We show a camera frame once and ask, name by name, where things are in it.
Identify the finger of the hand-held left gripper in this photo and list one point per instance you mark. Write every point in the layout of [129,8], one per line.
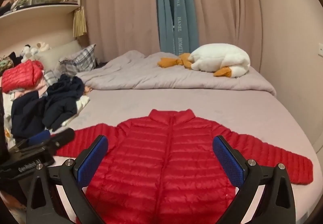
[63,135]
[39,137]

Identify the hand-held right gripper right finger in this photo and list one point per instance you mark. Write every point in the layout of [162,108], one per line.
[228,161]

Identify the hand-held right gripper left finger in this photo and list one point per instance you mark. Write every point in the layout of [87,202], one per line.
[92,161]

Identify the red puffer jacket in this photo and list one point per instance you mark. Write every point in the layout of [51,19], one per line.
[164,163]

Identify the pink folded clothes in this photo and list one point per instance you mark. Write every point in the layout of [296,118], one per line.
[37,87]

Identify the large navy coat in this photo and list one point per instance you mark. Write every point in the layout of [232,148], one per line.
[25,113]

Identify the navy hooded jacket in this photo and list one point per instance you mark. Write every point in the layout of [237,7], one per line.
[63,103]

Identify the cream cloth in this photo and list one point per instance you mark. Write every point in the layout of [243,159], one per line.
[82,103]

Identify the grey plaid cloth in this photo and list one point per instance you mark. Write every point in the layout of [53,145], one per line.
[51,76]

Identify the bed with pink sheet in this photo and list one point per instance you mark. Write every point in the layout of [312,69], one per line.
[201,105]

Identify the folded red quilted jacket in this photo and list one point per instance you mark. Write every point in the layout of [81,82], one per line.
[22,75]

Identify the plaid pillow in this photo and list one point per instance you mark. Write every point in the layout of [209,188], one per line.
[80,60]

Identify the green knitted item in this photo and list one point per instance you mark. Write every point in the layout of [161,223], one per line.
[6,63]

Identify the beige headboard cushion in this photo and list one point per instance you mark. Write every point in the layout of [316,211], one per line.
[58,53]

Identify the white plush dog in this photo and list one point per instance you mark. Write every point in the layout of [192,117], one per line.
[27,52]

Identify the beige plush toy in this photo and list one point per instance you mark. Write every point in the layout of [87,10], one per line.
[42,46]

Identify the white goose plush toy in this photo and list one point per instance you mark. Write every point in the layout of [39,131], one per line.
[219,58]

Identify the grey quilt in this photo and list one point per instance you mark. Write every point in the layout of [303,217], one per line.
[151,75]

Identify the yellow tassel hanging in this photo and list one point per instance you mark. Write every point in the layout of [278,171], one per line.
[80,22]

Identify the pink curtain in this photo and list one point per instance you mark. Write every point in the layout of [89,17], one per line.
[121,12]
[222,7]

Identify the blue-grey curtain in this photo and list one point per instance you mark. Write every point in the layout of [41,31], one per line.
[181,24]

